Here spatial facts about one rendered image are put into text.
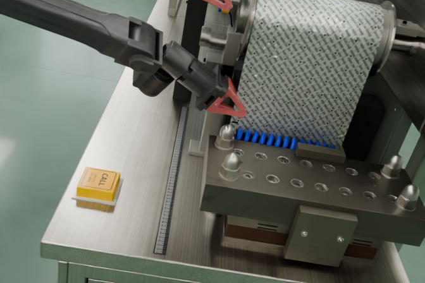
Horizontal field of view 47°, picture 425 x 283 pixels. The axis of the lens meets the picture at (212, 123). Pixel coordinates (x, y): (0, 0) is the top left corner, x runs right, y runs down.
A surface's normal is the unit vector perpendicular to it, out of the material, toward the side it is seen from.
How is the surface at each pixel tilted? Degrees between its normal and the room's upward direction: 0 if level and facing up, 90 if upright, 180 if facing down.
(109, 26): 34
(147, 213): 0
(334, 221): 90
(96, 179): 0
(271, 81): 90
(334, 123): 90
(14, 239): 0
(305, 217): 90
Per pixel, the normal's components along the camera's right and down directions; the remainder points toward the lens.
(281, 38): -0.04, 0.50
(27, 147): 0.18, -0.85
